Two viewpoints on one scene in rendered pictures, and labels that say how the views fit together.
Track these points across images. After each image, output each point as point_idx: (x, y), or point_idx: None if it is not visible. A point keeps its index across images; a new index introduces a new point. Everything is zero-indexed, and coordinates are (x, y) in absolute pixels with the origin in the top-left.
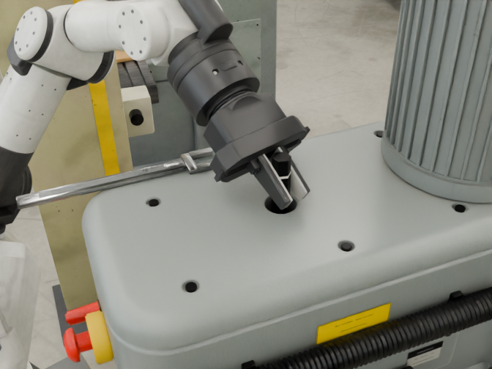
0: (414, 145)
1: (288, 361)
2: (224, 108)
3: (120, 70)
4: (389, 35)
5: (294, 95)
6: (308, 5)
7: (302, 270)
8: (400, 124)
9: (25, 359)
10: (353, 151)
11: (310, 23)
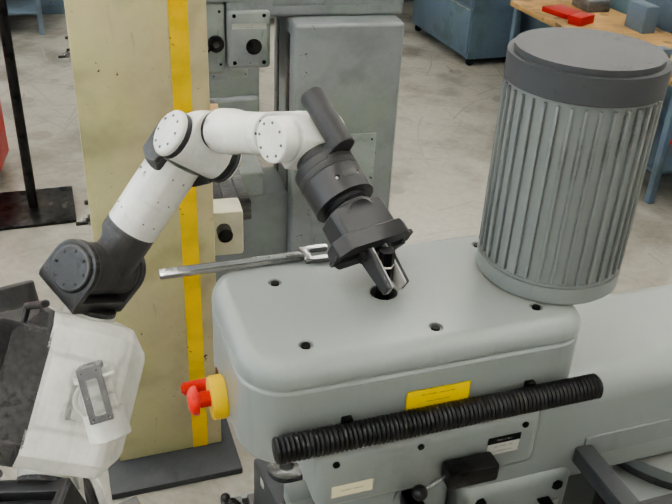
0: (500, 251)
1: (380, 417)
2: (342, 207)
3: None
4: None
5: (410, 226)
6: (435, 120)
7: (397, 341)
8: (490, 232)
9: (122, 445)
10: (450, 257)
11: (435, 141)
